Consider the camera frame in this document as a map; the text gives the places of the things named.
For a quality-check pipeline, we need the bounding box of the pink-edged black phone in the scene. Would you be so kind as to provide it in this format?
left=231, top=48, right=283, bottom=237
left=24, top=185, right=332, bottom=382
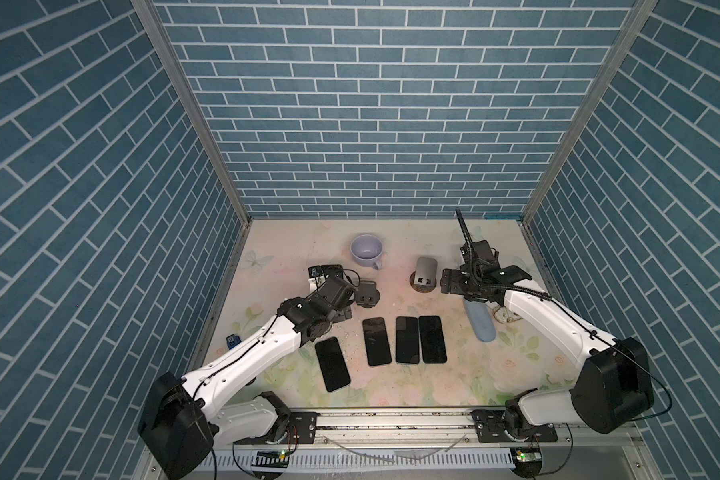
left=362, top=317, right=392, bottom=367

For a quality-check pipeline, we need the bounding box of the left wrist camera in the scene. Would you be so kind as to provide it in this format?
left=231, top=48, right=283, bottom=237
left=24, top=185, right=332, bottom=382
left=308, top=264, right=343, bottom=288

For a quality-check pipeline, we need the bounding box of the small blue object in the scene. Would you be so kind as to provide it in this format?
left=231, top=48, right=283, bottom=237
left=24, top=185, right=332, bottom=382
left=225, top=334, right=242, bottom=350

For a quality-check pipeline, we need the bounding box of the black phone front stand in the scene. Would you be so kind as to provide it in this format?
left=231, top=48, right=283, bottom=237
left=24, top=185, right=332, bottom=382
left=315, top=337, right=351, bottom=392

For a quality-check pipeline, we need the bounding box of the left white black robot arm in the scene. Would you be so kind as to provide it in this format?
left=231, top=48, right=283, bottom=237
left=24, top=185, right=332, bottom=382
left=136, top=273, right=357, bottom=479

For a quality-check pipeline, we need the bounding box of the black round phone stand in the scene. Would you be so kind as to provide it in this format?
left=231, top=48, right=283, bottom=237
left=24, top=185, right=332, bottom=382
left=409, top=256, right=438, bottom=293

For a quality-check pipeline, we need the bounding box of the blue glasses case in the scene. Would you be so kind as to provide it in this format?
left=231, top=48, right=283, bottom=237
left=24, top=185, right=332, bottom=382
left=463, top=300, right=497, bottom=343

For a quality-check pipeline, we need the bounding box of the lavender ceramic mug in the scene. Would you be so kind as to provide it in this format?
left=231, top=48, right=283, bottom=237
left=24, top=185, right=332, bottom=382
left=350, top=234, right=384, bottom=270

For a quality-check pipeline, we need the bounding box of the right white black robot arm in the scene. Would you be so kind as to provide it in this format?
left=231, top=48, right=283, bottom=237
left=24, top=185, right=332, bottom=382
left=440, top=239, right=654, bottom=441

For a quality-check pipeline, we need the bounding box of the black stand under pink phone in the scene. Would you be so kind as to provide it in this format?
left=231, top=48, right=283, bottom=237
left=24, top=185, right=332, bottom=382
left=354, top=280, right=381, bottom=309

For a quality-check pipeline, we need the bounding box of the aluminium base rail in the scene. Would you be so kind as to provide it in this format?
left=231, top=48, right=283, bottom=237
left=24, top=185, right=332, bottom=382
left=188, top=407, right=660, bottom=479

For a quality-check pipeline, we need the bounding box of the green-edged black phone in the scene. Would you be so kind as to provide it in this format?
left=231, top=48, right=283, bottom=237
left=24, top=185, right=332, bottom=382
left=395, top=316, right=420, bottom=364

